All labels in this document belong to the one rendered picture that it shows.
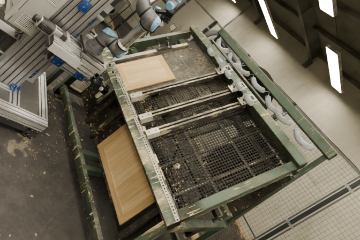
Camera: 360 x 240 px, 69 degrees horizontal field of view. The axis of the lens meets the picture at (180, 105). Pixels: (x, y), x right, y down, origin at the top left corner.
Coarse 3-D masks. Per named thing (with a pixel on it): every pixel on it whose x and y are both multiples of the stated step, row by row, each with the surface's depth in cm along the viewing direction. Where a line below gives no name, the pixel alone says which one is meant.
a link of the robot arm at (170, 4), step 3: (165, 0) 226; (168, 0) 226; (171, 0) 227; (174, 0) 231; (165, 3) 229; (168, 3) 225; (171, 3) 225; (174, 3) 228; (168, 6) 227; (171, 6) 226; (174, 6) 229; (168, 9) 228; (171, 9) 228
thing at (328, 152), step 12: (216, 36) 378; (228, 36) 364; (240, 48) 347; (252, 72) 327; (264, 84) 312; (276, 96) 299; (288, 108) 288; (300, 120) 277; (312, 132) 267; (324, 144) 258; (324, 156) 256; (312, 168) 261; (276, 192) 276; (252, 204) 285; (216, 216) 264; (240, 216) 291
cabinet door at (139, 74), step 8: (160, 56) 315; (120, 64) 300; (128, 64) 302; (136, 64) 303; (144, 64) 304; (152, 64) 305; (160, 64) 306; (120, 72) 292; (128, 72) 293; (136, 72) 294; (144, 72) 295; (152, 72) 296; (160, 72) 297; (168, 72) 298; (128, 80) 285; (136, 80) 286; (144, 80) 287; (152, 80) 287; (160, 80) 288; (168, 80) 290; (128, 88) 277; (136, 88) 278
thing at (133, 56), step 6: (186, 42) 333; (174, 48) 325; (180, 48) 329; (132, 54) 311; (138, 54) 311; (144, 54) 312; (150, 54) 316; (114, 60) 301; (120, 60) 304; (126, 60) 308
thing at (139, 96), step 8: (216, 72) 293; (184, 80) 283; (192, 80) 284; (200, 80) 287; (208, 80) 293; (152, 88) 272; (160, 88) 275; (168, 88) 274; (176, 88) 280; (136, 96) 263; (144, 96) 268; (152, 96) 273
